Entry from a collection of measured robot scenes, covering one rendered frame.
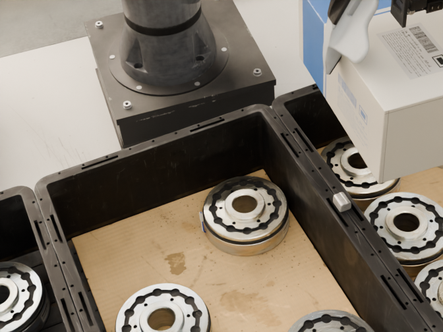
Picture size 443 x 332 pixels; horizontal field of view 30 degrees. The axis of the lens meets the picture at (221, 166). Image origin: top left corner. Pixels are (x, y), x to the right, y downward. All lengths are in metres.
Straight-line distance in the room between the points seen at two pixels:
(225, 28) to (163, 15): 0.19
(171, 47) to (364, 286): 0.51
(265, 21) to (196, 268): 0.67
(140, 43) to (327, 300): 0.50
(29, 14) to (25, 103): 1.50
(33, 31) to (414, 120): 2.22
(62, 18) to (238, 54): 1.63
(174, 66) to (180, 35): 0.05
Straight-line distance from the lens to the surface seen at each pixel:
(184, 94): 1.24
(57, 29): 2.83
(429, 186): 1.06
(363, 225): 0.88
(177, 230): 1.02
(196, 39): 1.25
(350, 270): 0.91
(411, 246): 0.96
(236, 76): 1.27
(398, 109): 0.71
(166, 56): 1.23
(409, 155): 0.76
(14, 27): 2.89
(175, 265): 0.99
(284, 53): 1.46
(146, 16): 1.20
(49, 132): 1.38
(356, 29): 0.73
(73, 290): 0.86
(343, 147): 1.06
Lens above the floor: 1.61
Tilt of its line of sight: 46 degrees down
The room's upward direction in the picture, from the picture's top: 7 degrees counter-clockwise
